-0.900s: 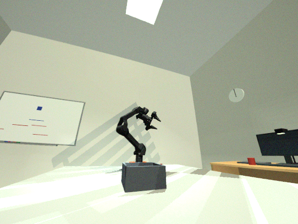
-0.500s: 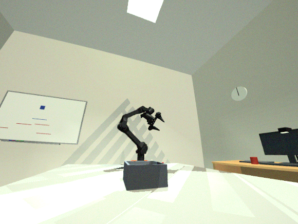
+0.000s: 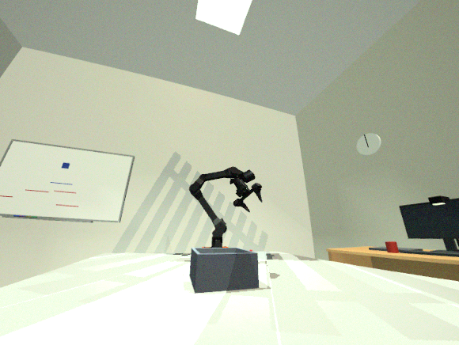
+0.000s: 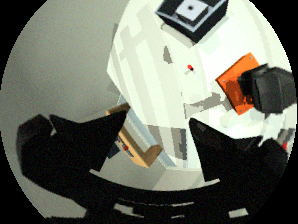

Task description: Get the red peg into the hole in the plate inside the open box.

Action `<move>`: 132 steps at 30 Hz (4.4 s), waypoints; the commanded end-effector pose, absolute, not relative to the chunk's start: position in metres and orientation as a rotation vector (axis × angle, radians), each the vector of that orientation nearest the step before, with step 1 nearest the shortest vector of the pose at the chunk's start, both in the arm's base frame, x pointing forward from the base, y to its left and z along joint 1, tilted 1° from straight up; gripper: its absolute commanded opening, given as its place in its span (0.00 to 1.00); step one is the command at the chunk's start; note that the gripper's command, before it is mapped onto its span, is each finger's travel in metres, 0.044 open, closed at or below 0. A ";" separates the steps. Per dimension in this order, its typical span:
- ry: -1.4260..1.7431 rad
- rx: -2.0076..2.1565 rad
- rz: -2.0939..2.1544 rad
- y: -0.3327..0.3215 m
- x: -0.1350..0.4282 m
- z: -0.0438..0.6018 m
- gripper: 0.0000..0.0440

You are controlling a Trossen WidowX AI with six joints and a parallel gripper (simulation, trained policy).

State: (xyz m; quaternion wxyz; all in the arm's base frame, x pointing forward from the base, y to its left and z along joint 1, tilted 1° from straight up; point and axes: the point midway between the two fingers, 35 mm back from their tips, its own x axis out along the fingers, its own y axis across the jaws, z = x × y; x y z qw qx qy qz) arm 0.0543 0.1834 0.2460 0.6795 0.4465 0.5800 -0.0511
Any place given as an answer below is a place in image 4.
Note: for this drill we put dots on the dark red peg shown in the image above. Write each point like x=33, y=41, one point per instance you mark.
x=190, y=67

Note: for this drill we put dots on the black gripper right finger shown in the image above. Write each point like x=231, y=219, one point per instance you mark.
x=216, y=150

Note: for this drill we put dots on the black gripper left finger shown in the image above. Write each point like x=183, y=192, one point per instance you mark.
x=94, y=138

